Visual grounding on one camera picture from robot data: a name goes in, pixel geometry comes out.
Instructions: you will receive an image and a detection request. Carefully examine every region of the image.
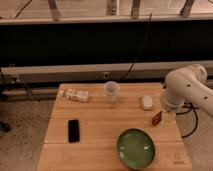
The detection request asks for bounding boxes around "green ceramic bowl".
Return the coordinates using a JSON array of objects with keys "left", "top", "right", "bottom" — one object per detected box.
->
[{"left": 116, "top": 128, "right": 155, "bottom": 170}]

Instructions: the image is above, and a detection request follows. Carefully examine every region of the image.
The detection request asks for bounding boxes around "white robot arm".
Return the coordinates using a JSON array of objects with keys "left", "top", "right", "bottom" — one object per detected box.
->
[{"left": 160, "top": 64, "right": 213, "bottom": 117}]

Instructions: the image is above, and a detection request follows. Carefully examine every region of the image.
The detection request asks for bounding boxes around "clear plastic cup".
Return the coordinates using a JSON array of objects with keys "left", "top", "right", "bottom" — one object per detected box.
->
[{"left": 104, "top": 81, "right": 120, "bottom": 102}]

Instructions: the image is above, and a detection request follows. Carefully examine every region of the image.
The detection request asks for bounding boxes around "white crumpled packet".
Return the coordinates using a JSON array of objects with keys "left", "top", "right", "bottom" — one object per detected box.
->
[{"left": 62, "top": 89, "right": 89, "bottom": 102}]

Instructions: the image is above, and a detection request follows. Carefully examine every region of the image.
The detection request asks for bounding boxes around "small white box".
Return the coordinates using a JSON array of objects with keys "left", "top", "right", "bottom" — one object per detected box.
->
[{"left": 142, "top": 95, "right": 153, "bottom": 110}]

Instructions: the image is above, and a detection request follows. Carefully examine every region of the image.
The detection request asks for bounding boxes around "black smartphone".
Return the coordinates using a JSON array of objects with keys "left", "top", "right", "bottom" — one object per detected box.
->
[{"left": 68, "top": 120, "right": 80, "bottom": 143}]

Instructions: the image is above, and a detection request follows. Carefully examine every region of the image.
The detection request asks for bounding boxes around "small red brown object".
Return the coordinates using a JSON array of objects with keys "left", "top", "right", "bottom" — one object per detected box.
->
[{"left": 152, "top": 111, "right": 162, "bottom": 126}]

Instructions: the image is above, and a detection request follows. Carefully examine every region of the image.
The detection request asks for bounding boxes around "long grey metal rail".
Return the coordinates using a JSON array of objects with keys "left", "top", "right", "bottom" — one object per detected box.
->
[{"left": 2, "top": 60, "right": 213, "bottom": 83}]

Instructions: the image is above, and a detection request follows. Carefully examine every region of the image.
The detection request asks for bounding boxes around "black hanging cable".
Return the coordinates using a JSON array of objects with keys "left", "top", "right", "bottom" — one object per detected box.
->
[{"left": 118, "top": 12, "right": 153, "bottom": 82}]

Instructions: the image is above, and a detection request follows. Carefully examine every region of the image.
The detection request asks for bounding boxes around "black floor cable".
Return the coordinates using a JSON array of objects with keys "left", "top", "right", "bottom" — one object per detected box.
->
[{"left": 175, "top": 103, "right": 200, "bottom": 139}]

